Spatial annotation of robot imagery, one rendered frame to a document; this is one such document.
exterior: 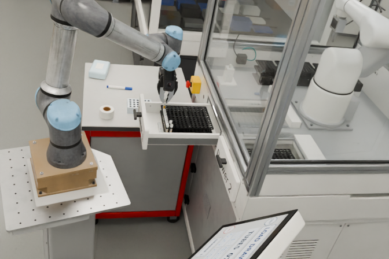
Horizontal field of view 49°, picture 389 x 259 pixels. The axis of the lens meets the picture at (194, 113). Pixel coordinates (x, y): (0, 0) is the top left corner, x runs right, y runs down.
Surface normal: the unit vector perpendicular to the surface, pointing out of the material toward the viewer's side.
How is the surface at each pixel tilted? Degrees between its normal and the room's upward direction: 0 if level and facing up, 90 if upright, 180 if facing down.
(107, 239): 0
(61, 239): 90
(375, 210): 90
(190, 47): 90
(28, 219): 0
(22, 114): 0
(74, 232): 90
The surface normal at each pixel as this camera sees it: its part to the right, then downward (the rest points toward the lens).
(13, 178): 0.16, -0.81
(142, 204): 0.18, 0.58
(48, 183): 0.41, 0.57
